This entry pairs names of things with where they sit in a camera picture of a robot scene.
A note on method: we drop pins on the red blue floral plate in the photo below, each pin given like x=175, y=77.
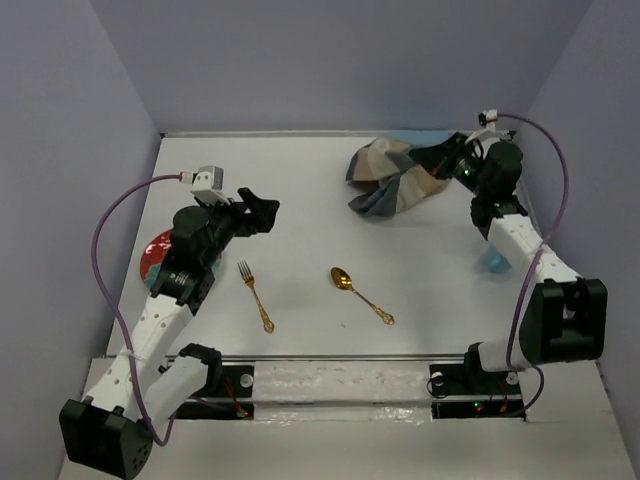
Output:
x=152, y=257

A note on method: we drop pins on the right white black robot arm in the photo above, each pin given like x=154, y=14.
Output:
x=560, y=316

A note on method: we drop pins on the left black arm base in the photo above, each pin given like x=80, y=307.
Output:
x=215, y=390

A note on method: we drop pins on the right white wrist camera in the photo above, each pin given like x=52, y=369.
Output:
x=487, y=134

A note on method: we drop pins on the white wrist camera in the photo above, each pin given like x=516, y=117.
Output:
x=207, y=186
x=487, y=134

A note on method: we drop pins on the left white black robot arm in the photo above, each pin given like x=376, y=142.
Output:
x=133, y=406

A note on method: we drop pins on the striped blue beige placemat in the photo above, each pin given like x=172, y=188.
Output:
x=389, y=181

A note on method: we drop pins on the gold spoon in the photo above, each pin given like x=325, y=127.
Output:
x=343, y=281

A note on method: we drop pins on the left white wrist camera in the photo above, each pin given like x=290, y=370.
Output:
x=207, y=186

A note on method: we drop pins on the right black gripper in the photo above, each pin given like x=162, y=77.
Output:
x=437, y=157

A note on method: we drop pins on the gold fork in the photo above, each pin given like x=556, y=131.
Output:
x=249, y=280

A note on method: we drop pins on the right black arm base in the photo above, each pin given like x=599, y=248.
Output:
x=457, y=394

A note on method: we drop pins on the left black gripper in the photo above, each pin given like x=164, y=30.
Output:
x=259, y=220

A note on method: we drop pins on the light blue mug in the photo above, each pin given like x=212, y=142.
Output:
x=494, y=261

